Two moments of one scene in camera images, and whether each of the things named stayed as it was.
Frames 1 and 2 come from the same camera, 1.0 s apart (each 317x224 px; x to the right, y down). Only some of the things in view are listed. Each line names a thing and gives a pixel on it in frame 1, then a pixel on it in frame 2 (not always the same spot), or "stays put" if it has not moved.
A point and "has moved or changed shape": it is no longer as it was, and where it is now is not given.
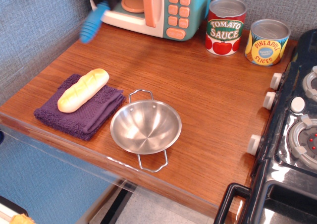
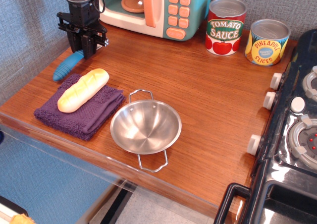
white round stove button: (297, 104) stays put
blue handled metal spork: (94, 20) has moved or changed shape
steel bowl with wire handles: (146, 128) stays put
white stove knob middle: (269, 100) stays put
